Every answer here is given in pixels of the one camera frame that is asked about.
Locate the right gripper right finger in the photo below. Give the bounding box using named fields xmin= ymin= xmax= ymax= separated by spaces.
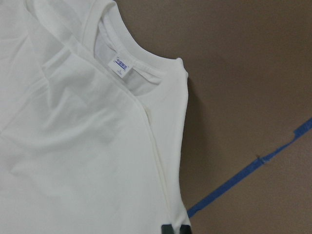
xmin=179 ymin=219 xmax=192 ymax=234

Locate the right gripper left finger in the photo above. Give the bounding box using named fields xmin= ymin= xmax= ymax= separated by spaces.
xmin=161 ymin=220 xmax=174 ymax=234

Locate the white long-sleeve printed shirt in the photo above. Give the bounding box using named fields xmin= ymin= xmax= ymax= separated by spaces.
xmin=0 ymin=0 xmax=189 ymax=234

